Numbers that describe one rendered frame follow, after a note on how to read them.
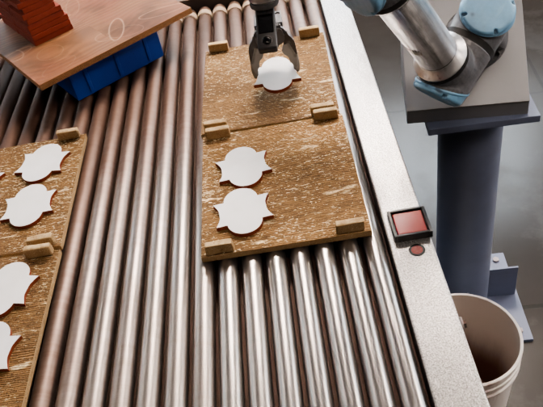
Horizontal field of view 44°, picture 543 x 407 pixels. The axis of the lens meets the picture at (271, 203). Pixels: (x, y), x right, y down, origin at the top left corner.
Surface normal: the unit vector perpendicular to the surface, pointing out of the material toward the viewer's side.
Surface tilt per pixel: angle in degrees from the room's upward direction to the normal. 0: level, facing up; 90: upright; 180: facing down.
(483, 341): 87
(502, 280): 90
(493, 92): 44
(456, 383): 0
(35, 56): 0
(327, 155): 0
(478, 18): 38
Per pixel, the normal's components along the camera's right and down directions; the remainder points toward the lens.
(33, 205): -0.16, -0.72
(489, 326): -0.69, 0.53
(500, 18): -0.10, -0.15
